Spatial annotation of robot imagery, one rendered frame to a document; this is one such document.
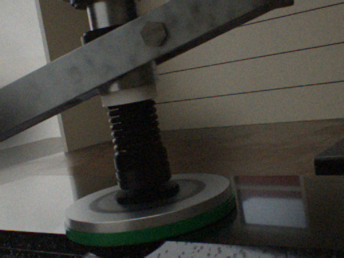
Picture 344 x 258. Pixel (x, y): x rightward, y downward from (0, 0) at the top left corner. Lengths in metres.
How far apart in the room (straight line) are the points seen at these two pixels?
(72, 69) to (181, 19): 0.14
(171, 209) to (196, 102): 7.96
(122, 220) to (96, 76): 0.16
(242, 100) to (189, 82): 1.09
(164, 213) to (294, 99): 6.93
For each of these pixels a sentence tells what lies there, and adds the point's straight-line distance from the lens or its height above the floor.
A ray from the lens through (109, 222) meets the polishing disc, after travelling 0.57.
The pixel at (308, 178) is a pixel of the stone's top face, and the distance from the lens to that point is 0.73.
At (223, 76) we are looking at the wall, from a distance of 8.10.
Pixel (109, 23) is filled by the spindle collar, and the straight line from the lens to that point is 0.62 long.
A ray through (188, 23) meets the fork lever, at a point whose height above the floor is 1.03.
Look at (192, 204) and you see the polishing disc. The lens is 0.58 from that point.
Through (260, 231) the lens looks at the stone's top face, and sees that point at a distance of 0.54.
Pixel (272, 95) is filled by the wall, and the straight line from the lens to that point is 7.64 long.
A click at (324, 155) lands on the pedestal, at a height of 0.74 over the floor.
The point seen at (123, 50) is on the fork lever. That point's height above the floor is 1.01.
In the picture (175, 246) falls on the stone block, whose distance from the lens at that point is 0.55.
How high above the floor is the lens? 0.98
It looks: 6 degrees down
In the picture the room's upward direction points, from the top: 10 degrees counter-clockwise
